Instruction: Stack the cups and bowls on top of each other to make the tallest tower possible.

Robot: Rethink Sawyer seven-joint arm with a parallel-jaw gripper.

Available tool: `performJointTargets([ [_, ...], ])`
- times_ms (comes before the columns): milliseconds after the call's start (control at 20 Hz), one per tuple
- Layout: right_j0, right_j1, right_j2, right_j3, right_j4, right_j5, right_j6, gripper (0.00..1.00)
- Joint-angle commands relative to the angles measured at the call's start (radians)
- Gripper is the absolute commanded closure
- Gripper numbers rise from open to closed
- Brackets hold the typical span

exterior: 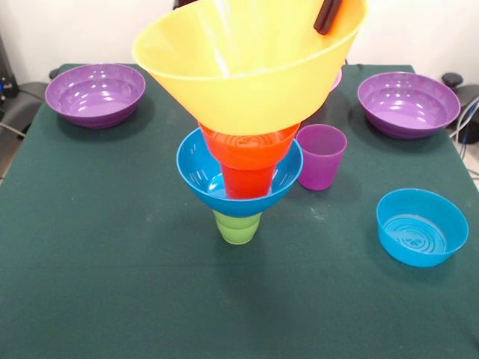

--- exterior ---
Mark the purple plastic bowl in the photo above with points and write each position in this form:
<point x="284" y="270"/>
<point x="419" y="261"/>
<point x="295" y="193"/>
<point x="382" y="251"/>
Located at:
<point x="93" y="110"/>
<point x="408" y="114"/>

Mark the purple plastic cup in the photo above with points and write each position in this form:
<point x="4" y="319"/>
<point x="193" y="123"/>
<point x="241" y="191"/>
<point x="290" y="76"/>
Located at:
<point x="323" y="172"/>

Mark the dark green table cloth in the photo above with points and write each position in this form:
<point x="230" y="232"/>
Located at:
<point x="239" y="299"/>

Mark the black round knob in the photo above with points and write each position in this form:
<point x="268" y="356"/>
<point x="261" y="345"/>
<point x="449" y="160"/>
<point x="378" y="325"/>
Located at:
<point x="452" y="79"/>

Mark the black device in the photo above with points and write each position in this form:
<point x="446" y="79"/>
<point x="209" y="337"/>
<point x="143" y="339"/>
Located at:
<point x="7" y="86"/>

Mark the yellow plastic bowl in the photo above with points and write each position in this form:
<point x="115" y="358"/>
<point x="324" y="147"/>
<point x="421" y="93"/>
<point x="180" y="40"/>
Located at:
<point x="247" y="101"/>

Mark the pink plastic bowl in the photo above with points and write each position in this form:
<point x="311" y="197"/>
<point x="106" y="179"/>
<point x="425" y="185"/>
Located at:
<point x="337" y="80"/>

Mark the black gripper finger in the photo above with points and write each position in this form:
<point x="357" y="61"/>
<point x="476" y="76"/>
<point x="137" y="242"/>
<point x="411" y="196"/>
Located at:
<point x="325" y="20"/>

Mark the deep blue plastic bowl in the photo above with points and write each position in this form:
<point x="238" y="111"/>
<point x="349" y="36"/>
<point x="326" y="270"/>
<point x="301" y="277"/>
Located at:
<point x="194" y="175"/>

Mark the orange plastic cup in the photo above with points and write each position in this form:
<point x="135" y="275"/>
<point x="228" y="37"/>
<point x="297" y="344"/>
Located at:
<point x="247" y="183"/>

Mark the orange plastic bowl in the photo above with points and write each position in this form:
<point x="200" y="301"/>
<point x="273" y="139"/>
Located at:
<point x="254" y="153"/>

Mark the green plastic cup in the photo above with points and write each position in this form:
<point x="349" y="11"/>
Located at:
<point x="235" y="233"/>

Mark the low blue plastic bowl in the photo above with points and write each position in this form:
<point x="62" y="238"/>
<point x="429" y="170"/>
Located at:
<point x="411" y="252"/>

